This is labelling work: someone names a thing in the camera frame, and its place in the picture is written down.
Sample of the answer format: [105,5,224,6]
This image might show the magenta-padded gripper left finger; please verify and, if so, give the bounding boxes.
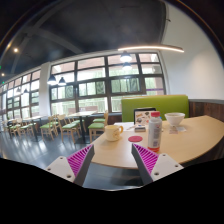
[44,144,96,187]

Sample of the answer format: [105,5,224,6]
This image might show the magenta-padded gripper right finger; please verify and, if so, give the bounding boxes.
[130,142,185,186]

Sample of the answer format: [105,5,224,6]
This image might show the white drink bottle red cap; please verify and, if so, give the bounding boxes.
[147,111,163,153]

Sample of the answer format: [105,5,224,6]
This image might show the wooden chairs with green seats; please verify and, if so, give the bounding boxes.
[1,111,110,144]

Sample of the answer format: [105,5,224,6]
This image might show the white paper sheets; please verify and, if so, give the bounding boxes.
[113,121,136,131]

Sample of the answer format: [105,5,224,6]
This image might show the cream yellow mug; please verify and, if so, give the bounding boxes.
[104,124,125,142]

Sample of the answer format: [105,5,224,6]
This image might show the small white packet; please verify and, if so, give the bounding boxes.
[175,125,188,133]

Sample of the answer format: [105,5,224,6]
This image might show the wooden dining table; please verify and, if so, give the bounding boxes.
[22,114,46,141]
[67,110,105,144]

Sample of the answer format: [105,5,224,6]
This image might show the white ceramic bowl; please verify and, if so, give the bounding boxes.
[164,112,186,127]

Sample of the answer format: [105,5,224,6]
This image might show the green upholstered bench backrest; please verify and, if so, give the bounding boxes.
[120,94,190,123]

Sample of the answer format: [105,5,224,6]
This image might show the black pendant lamps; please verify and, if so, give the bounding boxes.
[46,49,134,87]

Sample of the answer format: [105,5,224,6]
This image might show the long curved ceiling light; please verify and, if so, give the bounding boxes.
[117,44,185,54]

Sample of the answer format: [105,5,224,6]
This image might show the large grid window wall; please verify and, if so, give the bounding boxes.
[0,52,167,121]

